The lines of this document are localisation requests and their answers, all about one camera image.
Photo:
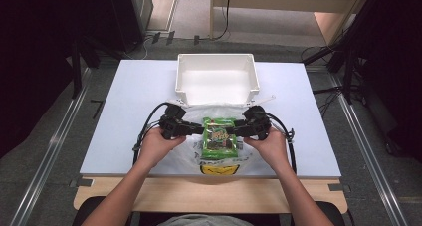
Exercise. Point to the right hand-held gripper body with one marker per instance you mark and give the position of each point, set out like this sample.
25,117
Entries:
258,123

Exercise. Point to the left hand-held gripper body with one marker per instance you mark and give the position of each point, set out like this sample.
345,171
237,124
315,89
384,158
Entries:
172,123

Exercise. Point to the green snack packet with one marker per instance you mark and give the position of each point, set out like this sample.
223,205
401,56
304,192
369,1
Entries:
219,138

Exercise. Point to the white printed plastic bag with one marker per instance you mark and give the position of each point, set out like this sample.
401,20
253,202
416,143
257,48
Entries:
179,159

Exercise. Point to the person's right hand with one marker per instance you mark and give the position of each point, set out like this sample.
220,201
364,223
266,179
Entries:
270,149

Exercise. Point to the person's left hand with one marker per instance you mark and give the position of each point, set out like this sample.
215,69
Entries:
157,149

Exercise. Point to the white plastic bin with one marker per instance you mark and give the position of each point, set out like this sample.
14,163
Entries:
215,80

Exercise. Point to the wooden table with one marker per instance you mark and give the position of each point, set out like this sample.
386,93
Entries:
205,194

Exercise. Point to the person's grey shirt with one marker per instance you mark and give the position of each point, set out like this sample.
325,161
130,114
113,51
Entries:
205,220

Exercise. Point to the black metal stand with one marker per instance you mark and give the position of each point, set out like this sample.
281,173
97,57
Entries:
348,70
76,73

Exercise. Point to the metal floor rail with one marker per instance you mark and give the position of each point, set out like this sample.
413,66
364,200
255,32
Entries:
49,153
368,153

